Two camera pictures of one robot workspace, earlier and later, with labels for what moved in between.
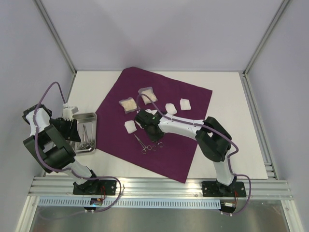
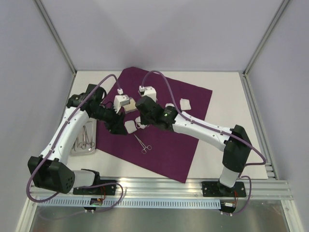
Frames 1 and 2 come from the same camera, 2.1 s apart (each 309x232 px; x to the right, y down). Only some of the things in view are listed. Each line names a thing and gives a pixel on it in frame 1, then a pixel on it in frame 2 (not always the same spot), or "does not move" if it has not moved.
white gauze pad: x=130 y=126 does not move
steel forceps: x=144 y=151 does not move
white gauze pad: x=185 y=104 does not move
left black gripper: x=71 y=134 -> x=116 y=125
